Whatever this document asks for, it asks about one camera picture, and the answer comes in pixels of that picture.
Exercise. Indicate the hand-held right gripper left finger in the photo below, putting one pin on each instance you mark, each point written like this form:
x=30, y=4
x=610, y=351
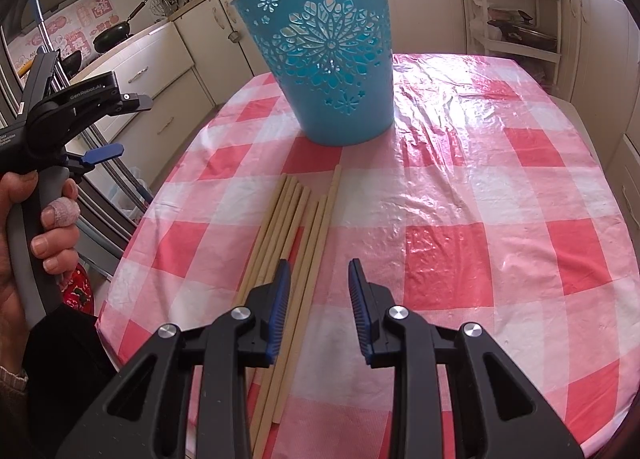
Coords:
x=280, y=311

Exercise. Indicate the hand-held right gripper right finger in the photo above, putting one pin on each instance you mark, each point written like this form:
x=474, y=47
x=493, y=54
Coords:
x=360, y=311

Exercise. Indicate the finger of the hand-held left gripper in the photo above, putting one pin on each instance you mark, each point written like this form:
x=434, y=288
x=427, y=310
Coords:
x=135, y=103
x=102, y=153

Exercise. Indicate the bundle of wooden chopsticks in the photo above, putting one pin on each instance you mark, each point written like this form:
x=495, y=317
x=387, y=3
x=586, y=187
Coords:
x=300, y=239

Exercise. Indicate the blue perforated plastic basket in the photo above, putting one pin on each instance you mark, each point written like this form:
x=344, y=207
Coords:
x=340, y=104

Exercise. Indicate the person's left forearm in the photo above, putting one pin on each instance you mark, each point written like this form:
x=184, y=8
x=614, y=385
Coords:
x=9, y=374

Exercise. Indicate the person's left hand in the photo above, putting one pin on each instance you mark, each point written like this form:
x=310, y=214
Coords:
x=57, y=239

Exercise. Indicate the cream drawer cabinet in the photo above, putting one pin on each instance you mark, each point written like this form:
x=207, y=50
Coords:
x=150, y=84

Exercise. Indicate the black wok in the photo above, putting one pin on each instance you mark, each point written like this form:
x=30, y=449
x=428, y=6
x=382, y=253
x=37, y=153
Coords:
x=72, y=61

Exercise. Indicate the white floor plastic bag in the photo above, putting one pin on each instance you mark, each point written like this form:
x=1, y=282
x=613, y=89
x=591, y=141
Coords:
x=127, y=204

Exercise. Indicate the black frying pan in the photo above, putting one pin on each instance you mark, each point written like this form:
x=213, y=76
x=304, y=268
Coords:
x=112, y=36

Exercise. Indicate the cream double-door cabinet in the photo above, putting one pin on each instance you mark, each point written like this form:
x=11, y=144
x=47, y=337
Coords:
x=210, y=39

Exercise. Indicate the pink checkered tablecloth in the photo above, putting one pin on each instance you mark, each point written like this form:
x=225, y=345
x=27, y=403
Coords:
x=450, y=239

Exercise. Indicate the red floral cloth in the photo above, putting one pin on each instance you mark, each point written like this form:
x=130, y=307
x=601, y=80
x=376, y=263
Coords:
x=77, y=291

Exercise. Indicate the person's dark clothing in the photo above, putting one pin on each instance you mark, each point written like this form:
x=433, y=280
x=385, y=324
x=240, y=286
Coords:
x=65, y=364

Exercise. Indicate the dark pot with lid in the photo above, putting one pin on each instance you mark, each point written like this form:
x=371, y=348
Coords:
x=525, y=34

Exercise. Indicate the cream side cabinet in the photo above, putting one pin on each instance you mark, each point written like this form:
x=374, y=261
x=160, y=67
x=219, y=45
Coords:
x=600, y=39

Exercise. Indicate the pink wall stickers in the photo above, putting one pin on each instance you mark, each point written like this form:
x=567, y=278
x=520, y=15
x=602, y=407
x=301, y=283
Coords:
x=85, y=24

